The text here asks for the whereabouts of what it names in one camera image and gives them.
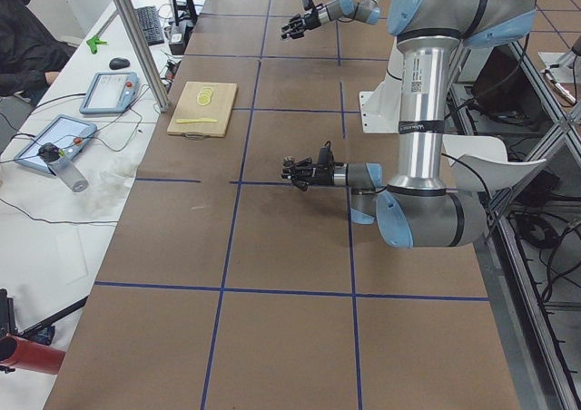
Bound person in black jacket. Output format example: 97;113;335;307
1;0;75;105

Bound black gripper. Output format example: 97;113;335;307
281;9;322;40
281;157;335;191

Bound lower teach pendant tablet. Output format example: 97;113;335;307
14;114;97;174

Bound black computer mouse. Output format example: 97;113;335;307
109;57;131;70

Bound upper teach pendant tablet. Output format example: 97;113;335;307
79;72;139;115

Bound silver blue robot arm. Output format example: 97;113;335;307
281;0;380;40
281;0;537;248

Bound white plastic chair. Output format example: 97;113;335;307
443;134;547;191

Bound clear water bottle black cap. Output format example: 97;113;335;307
37;142;89;192

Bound aluminium frame post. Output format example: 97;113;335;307
113;0;170;112

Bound teach pendant tablet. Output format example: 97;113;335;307
14;114;97;174
79;72;139;115

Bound red cylinder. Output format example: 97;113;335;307
1;335;65;375

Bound green plastic clamp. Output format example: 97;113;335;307
86;34;108;54

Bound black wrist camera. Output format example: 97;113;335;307
302;0;315;11
317;146;334;167

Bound wooden cutting board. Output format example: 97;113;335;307
167;82;238;138

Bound black keyboard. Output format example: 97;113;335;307
134;6;164;45

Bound steel measuring jigger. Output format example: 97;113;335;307
282;156;295;168

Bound yellow plastic knife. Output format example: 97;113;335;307
175;117;219;124

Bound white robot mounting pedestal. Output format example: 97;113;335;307
358;46;428;135

